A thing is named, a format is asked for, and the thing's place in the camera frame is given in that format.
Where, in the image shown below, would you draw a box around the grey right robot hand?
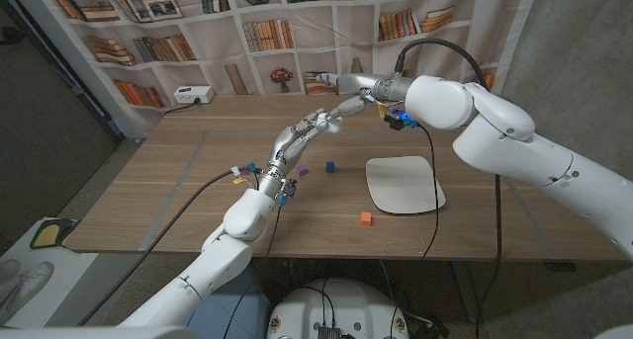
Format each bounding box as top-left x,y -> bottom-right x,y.
315,71 -> 414,121

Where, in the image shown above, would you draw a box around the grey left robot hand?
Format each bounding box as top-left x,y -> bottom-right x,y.
256,107 -> 343,201

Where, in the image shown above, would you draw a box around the white square plate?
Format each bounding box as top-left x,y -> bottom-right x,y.
365,155 -> 447,215

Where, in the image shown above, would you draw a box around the white power strip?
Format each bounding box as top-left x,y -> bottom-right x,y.
173,85 -> 216,106

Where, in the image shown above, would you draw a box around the printed bookshelf backdrop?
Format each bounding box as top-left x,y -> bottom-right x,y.
9,0 -> 541,138

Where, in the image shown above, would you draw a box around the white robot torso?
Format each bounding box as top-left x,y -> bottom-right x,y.
266,278 -> 410,339

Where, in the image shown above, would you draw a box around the grey table leg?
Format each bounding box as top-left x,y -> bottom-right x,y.
452,259 -> 484,325

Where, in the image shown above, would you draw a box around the yellow and black pad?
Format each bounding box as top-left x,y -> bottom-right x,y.
29,217 -> 80,251

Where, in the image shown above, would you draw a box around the white floor platform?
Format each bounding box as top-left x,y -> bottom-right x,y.
0,217 -> 100,330

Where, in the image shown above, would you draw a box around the white shoe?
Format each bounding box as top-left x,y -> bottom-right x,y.
0,262 -> 55,325
0,258 -> 22,286

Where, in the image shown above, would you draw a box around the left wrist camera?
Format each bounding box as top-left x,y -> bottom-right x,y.
277,178 -> 298,208

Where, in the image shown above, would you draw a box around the black power strip cable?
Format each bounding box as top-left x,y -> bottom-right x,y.
162,97 -> 203,116

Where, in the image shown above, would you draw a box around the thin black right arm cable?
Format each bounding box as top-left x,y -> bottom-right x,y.
417,124 -> 441,261

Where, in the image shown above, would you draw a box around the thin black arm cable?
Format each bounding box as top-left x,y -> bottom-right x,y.
417,124 -> 441,261
222,205 -> 283,338

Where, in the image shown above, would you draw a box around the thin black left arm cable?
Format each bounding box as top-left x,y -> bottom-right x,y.
222,205 -> 283,338

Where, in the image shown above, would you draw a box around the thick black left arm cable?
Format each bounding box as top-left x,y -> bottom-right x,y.
78,166 -> 261,326

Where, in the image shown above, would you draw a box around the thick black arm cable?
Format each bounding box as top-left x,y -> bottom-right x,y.
78,166 -> 261,326
394,38 -> 503,339

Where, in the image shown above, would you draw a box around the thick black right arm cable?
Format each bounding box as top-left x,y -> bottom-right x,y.
394,38 -> 503,339

